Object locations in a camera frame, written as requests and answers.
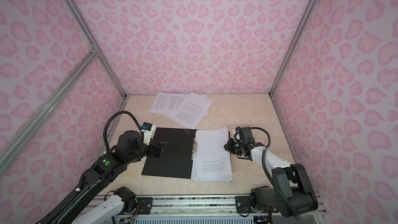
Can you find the red black folder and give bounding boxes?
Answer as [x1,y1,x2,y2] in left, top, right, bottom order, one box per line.
[141,127,234,181]

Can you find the white text sheet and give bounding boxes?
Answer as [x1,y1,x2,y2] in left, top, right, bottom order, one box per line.
[168,92,213,129]

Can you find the technical drawing sheet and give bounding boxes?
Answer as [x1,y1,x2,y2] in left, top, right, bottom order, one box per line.
[191,162,233,183]

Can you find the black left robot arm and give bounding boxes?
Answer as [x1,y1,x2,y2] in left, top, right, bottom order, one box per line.
[38,130,169,224]

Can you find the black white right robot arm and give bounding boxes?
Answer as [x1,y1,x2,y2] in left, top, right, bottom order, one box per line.
[224,127,319,223]

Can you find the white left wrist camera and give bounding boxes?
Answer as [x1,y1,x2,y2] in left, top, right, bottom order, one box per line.
[141,122,156,146]

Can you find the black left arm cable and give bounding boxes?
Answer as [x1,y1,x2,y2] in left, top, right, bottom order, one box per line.
[103,110,142,153]

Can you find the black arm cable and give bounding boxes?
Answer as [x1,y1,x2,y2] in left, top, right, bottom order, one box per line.
[103,110,142,153]
[234,127,301,220]

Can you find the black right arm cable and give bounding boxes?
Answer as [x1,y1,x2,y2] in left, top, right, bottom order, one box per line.
[234,127,301,220]

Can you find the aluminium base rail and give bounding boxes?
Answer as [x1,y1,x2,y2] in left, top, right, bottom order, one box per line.
[57,193,330,224]

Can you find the aluminium frame left post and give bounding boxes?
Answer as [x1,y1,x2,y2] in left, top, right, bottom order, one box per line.
[63,0,127,99]

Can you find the aluminium frame post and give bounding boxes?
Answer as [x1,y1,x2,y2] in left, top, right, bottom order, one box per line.
[63,0,127,99]
[269,0,319,99]

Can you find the aluminium frame diagonal bar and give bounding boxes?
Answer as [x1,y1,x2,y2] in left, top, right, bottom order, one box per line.
[1,49,98,175]

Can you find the aluminium frame right post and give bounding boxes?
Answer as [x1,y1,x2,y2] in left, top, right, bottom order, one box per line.
[269,0,319,99]

